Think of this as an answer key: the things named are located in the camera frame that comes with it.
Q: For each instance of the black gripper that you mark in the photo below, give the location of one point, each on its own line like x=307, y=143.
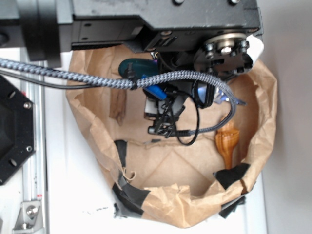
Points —
x=165, y=101

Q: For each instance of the dark green plastic pickle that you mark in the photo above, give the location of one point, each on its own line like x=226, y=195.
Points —
x=141, y=66

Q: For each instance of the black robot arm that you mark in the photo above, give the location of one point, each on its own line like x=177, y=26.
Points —
x=200, y=45

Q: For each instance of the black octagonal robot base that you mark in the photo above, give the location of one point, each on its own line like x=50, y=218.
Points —
x=17, y=137

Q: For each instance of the orange wooden seashell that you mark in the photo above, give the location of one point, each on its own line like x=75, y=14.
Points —
x=226, y=139

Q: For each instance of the brown bark wood piece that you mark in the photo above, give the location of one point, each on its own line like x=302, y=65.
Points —
x=118, y=99

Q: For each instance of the brown paper bag bin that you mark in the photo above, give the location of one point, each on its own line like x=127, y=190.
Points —
x=158, y=178

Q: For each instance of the aluminium extrusion rail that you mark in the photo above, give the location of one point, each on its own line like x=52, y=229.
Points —
x=34, y=174

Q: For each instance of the metal corner bracket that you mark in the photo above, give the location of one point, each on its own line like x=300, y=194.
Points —
x=30, y=219

